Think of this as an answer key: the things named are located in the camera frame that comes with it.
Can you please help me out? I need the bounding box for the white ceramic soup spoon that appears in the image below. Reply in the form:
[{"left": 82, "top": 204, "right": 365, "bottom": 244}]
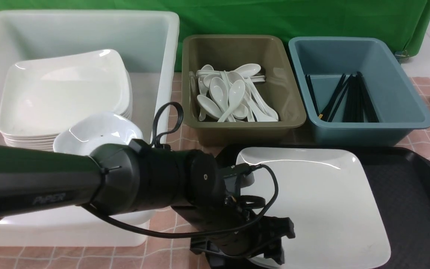
[
  {"left": 244, "top": 77, "right": 280, "bottom": 121},
  {"left": 209, "top": 78, "right": 236, "bottom": 123},
  {"left": 217, "top": 79, "right": 246, "bottom": 123},
  {"left": 196, "top": 63, "right": 261, "bottom": 78},
  {"left": 196, "top": 94, "right": 222, "bottom": 120}
]

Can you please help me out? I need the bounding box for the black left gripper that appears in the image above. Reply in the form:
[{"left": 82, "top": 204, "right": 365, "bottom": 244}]
[{"left": 173, "top": 164, "right": 296, "bottom": 265}]

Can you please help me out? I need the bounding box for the blue plastic bin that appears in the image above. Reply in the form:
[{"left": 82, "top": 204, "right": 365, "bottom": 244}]
[{"left": 288, "top": 36, "right": 430, "bottom": 146}]

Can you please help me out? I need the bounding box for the top white square plate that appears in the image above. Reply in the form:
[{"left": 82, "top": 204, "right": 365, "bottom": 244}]
[{"left": 0, "top": 49, "right": 132, "bottom": 137}]

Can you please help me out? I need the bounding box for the olive brown plastic bin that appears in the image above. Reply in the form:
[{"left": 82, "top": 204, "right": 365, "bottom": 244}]
[{"left": 181, "top": 35, "right": 307, "bottom": 146}]

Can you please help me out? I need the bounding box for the large white plastic bin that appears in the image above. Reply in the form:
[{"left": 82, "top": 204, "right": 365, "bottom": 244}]
[{"left": 0, "top": 10, "right": 180, "bottom": 247}]

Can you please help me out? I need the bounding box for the black chopstick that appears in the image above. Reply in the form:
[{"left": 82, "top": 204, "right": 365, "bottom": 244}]
[
  {"left": 357, "top": 71, "right": 380, "bottom": 123},
  {"left": 318, "top": 74, "right": 346, "bottom": 121},
  {"left": 343, "top": 75, "right": 358, "bottom": 123},
  {"left": 305, "top": 75, "right": 320, "bottom": 117}
]

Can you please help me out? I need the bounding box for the white square plate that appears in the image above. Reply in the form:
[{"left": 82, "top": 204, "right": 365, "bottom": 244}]
[
  {"left": 0, "top": 49, "right": 132, "bottom": 137},
  {"left": 7, "top": 145, "right": 53, "bottom": 152},
  {"left": 4, "top": 137, "right": 56, "bottom": 148},
  {"left": 3, "top": 108, "right": 133, "bottom": 145},
  {"left": 0, "top": 70, "right": 133, "bottom": 140}
]

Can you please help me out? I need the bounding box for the black plastic serving tray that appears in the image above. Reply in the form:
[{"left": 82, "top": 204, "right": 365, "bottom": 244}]
[{"left": 189, "top": 144, "right": 430, "bottom": 269}]

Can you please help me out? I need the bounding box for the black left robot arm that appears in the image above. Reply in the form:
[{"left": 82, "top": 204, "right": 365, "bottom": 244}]
[{"left": 0, "top": 139, "right": 295, "bottom": 265}]

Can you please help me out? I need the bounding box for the pink checked tablecloth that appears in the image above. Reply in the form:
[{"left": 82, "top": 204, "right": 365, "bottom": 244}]
[{"left": 0, "top": 73, "right": 430, "bottom": 269}]

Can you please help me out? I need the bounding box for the large white rice plate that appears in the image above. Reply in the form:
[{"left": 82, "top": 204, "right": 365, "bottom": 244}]
[{"left": 236, "top": 148, "right": 391, "bottom": 269}]

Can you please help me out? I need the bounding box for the green backdrop cloth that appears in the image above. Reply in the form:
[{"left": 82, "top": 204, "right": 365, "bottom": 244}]
[{"left": 0, "top": 0, "right": 430, "bottom": 56}]

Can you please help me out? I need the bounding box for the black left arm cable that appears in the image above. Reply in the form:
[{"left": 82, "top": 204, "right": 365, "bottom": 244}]
[{"left": 0, "top": 102, "right": 279, "bottom": 247}]

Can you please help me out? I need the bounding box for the top small white bowl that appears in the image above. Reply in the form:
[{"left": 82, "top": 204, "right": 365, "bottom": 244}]
[{"left": 53, "top": 112, "right": 143, "bottom": 155}]

